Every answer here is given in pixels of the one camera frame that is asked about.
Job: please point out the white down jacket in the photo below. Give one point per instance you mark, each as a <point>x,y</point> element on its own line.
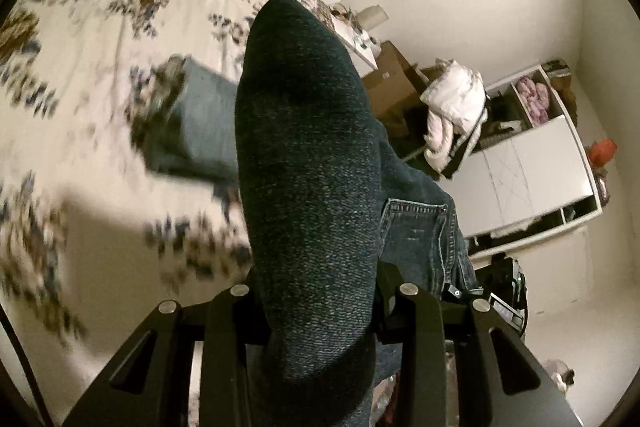
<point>457,94</point>

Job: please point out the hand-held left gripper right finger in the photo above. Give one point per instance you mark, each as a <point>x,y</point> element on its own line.
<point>420,322</point>

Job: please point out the white wardrobe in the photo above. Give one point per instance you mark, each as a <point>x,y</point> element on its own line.
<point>540,167</point>

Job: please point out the pink folded bedding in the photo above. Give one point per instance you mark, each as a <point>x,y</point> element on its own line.
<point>534,99</point>

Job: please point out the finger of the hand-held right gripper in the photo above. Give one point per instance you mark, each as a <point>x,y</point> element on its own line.
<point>457,294</point>

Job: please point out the folded light blue jeans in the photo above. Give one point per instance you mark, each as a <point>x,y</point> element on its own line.
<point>200,132</point>

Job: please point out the dark blue jeans pants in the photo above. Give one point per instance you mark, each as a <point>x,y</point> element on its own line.
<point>305,182</point>

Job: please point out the beige cylinder lamp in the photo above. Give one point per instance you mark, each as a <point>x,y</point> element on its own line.
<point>372,17</point>

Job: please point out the pale pink coat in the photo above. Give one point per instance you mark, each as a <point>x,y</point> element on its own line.
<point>442,142</point>

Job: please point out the black garment with white stripe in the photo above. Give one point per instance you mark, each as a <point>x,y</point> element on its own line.
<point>475,137</point>

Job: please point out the white nightstand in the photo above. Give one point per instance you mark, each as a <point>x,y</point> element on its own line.
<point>357,52</point>

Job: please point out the orange plastic bag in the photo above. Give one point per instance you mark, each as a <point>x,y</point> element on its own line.
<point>602,152</point>

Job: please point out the cardboard box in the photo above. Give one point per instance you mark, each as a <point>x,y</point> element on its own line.
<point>390,82</point>

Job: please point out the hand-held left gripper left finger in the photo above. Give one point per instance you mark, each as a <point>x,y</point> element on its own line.
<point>227,322</point>

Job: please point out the floral bedsheet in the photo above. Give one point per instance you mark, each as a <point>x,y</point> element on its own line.
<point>90,57</point>

